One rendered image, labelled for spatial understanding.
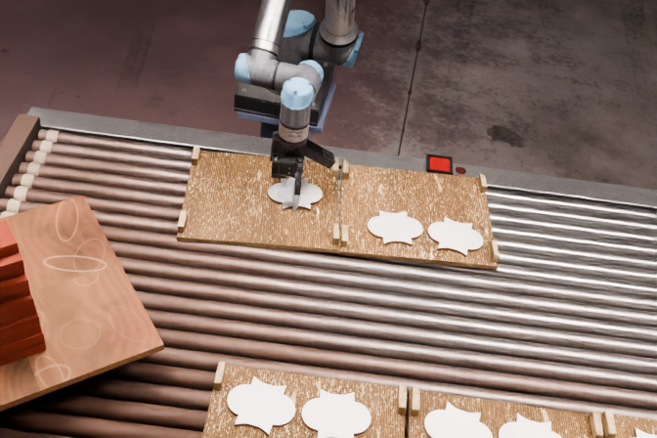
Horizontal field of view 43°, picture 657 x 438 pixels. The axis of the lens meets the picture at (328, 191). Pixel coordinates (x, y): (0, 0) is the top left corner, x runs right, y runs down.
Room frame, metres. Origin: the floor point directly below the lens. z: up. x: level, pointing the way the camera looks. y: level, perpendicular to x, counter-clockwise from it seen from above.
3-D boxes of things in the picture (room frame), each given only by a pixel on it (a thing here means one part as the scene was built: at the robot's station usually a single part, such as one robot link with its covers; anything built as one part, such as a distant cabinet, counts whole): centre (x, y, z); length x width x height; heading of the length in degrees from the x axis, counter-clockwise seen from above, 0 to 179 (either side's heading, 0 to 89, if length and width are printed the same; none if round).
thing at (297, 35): (2.20, 0.16, 1.11); 0.13 x 0.12 x 0.14; 82
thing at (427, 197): (1.67, -0.24, 0.93); 0.41 x 0.35 x 0.02; 94
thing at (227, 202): (1.64, 0.17, 0.93); 0.41 x 0.35 x 0.02; 95
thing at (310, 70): (1.76, 0.11, 1.24); 0.11 x 0.11 x 0.08; 82
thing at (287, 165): (1.66, 0.12, 1.08); 0.09 x 0.08 x 0.12; 101
